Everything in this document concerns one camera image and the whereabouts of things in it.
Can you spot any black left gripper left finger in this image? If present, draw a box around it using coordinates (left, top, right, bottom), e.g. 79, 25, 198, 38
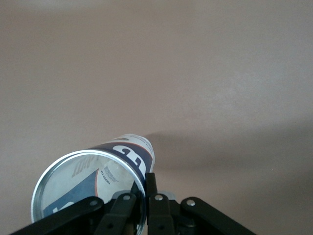
14, 182, 140, 235

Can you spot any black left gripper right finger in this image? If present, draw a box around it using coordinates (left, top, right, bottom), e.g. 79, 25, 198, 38
144, 172, 258, 235

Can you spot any white blue tennis ball can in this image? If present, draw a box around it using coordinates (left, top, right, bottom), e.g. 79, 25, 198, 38
31, 133, 157, 235

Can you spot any brown table mat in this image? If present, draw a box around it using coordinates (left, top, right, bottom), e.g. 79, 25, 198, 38
0, 0, 313, 235

